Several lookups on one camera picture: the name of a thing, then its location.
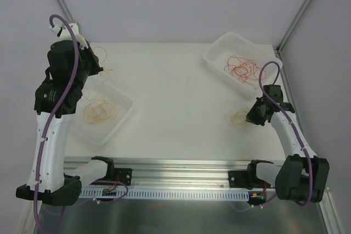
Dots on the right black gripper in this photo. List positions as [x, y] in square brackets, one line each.
[256, 114]

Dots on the right white plastic basket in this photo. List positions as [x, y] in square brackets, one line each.
[239, 62]

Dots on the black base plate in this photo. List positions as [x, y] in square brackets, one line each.
[123, 175]
[242, 179]

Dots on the white plastic basket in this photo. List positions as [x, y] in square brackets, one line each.
[239, 62]
[100, 112]

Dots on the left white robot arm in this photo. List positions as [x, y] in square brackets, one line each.
[55, 104]

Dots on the right aluminium frame post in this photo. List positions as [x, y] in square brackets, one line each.
[298, 17]

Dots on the aluminium mounting rail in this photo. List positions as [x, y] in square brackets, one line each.
[179, 174]

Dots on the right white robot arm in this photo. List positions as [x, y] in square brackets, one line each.
[302, 177]

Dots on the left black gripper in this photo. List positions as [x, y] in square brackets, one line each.
[93, 60]

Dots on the left white plastic basket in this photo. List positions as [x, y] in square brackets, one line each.
[100, 112]

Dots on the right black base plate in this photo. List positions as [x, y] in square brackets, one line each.
[242, 179]

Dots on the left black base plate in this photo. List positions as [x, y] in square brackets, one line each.
[123, 175]

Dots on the white slotted cable duct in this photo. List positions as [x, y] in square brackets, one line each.
[166, 194]

